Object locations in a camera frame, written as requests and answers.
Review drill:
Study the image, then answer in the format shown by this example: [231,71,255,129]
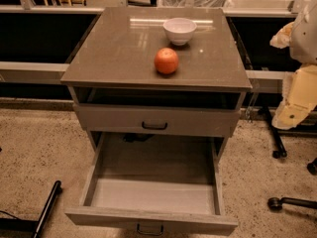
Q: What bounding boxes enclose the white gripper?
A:
[269,0,317,130]

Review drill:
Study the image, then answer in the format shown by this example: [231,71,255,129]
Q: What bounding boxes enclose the red apple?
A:
[154,48,179,74]

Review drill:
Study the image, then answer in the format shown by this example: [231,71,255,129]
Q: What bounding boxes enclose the closed grey top drawer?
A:
[73,104,240,137]

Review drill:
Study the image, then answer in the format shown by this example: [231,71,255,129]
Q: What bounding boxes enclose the grey drawer cabinet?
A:
[61,7,251,150]

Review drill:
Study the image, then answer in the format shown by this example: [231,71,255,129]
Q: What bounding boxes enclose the open grey middle drawer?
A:
[65,133,238,236]

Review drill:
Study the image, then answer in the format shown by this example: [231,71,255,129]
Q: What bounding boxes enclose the black stand leg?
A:
[259,106,287,159]

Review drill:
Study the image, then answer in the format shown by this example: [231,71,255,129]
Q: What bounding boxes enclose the white bowl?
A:
[163,18,197,46]

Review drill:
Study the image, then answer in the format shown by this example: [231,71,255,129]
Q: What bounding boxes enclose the black caster leg right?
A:
[267,197,317,211]

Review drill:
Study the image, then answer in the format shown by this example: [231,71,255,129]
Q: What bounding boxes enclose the black chair leg left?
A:
[0,180,62,238]

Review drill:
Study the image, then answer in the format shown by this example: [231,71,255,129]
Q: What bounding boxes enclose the wire mesh basket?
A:
[158,0,234,8]

